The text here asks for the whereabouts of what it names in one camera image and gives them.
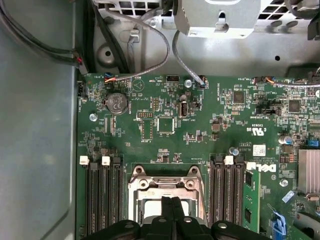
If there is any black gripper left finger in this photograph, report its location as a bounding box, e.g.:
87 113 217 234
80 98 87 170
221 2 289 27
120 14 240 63
86 196 174 240

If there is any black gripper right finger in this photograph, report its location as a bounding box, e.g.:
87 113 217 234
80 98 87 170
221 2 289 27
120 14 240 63
172 196 270 240

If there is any metal locking lever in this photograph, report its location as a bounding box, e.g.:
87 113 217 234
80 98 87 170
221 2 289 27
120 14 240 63
199 178 210 223

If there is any CPU socket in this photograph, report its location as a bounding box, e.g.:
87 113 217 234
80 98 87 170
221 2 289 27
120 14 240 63
126 164 210 226

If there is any blue expansion slot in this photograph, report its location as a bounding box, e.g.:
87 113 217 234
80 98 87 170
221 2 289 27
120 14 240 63
267 203 287 240

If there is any green motherboard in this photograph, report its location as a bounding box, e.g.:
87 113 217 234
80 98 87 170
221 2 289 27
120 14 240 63
74 72 320 240

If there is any green RAM stick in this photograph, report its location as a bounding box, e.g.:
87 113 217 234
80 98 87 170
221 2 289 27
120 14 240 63
242 159 261 233

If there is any silver internal USB port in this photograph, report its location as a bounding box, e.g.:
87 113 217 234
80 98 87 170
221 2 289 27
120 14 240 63
178 101 190 118

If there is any silver coin battery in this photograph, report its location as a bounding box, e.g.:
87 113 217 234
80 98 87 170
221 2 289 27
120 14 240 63
102 92 130 116

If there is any metal chipset heatsink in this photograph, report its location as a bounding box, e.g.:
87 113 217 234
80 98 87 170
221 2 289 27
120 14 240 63
297 148 320 195

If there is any black PC case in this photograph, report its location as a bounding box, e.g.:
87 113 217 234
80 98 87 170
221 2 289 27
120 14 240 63
0 0 320 240

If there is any silver metal drive cage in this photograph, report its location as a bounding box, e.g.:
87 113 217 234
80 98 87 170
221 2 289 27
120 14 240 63
173 0 262 40

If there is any grey sleeved wire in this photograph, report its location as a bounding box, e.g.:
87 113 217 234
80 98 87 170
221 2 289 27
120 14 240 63
104 4 171 82
171 29 208 87

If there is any black cable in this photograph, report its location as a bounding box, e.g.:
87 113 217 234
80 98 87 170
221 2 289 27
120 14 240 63
84 0 131 75
0 0 87 73

